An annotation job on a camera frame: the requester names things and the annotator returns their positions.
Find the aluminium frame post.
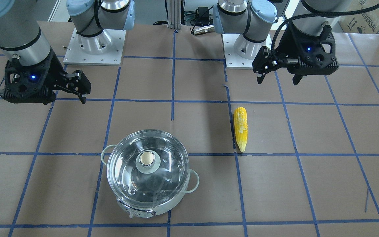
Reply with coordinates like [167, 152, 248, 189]
[166, 0, 184, 32]

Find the glass pot lid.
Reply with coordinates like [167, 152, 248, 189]
[107, 129, 189, 201]

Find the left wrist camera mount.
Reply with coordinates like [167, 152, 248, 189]
[288, 23, 339, 76]

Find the pale green cooking pot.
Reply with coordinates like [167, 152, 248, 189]
[101, 129, 199, 219]

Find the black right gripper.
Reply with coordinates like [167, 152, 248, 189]
[4, 49, 91, 104]

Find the silver metal connector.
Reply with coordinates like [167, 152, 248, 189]
[191, 25, 215, 36]

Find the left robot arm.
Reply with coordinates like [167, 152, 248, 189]
[212, 0, 351, 85]

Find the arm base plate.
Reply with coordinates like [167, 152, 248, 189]
[222, 34, 272, 70]
[63, 29, 126, 66]

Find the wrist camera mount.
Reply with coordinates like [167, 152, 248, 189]
[1, 59, 56, 105]
[288, 23, 339, 76]

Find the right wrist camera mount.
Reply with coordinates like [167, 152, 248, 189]
[1, 59, 56, 105]

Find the yellow corn cob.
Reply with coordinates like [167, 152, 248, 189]
[233, 107, 248, 152]

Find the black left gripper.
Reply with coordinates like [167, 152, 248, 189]
[252, 24, 336, 86]

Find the black power adapter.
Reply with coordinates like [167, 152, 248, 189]
[195, 7, 210, 21]

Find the cardboard box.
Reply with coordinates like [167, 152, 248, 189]
[339, 8, 379, 34]

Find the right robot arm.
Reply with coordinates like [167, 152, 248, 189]
[0, 0, 135, 105]

